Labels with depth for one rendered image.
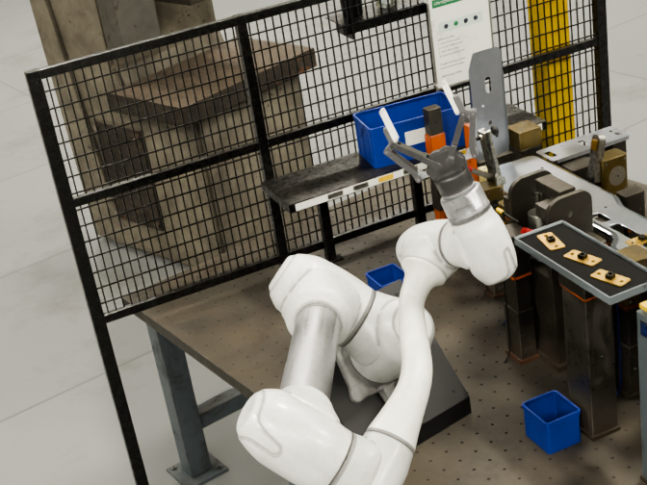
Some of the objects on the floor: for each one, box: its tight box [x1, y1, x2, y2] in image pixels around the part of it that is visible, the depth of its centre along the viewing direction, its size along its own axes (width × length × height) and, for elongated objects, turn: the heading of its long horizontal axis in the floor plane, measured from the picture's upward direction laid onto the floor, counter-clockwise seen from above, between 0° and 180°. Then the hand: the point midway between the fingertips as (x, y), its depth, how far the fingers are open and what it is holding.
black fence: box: [24, 0, 611, 485], centre depth 395 cm, size 14×197×155 cm, turn 131°
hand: (414, 100), depth 239 cm, fingers open, 13 cm apart
